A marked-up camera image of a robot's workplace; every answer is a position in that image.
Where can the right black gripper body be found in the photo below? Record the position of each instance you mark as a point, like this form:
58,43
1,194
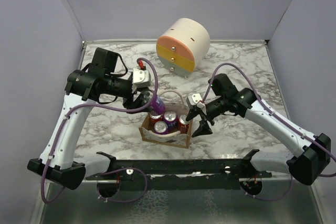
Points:
215,108

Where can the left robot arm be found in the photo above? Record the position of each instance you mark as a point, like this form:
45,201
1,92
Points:
82,92

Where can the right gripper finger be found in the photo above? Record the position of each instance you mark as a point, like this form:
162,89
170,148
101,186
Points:
203,129
191,114

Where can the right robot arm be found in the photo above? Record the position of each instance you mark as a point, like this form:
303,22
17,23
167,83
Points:
308,153

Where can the red soda can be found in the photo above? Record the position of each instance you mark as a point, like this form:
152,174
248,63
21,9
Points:
154,118

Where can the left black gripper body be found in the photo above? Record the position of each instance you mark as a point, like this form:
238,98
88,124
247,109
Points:
125,90

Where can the purple soda can front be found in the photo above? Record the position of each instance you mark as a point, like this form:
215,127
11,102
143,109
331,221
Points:
170,118

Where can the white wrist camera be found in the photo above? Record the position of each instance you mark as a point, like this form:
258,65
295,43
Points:
195,101
140,78

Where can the round three-drawer storage box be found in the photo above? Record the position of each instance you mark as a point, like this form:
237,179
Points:
183,46

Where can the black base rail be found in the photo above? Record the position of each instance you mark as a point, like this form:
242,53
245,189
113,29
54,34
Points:
179,174

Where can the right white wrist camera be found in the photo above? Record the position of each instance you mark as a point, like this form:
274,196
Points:
195,101

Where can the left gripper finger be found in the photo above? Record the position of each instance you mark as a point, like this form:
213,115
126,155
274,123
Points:
144,97
138,108

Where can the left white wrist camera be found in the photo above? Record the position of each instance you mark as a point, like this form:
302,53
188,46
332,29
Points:
140,78

